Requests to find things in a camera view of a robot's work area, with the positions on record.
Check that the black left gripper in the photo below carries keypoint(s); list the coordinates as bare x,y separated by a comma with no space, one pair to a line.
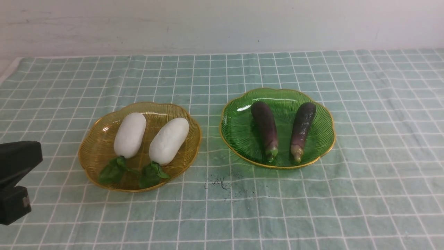
17,159

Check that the white radish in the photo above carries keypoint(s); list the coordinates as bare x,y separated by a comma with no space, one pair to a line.
127,142
163,148

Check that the purple eggplant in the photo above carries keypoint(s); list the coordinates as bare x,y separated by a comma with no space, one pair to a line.
301,125
264,119

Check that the yellow transparent plastic plate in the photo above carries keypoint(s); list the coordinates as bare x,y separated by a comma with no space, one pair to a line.
96,149

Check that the green transparent plastic plate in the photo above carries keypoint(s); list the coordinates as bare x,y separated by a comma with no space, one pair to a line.
240,134

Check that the green checkered tablecloth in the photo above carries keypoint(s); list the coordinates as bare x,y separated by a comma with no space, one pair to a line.
379,188

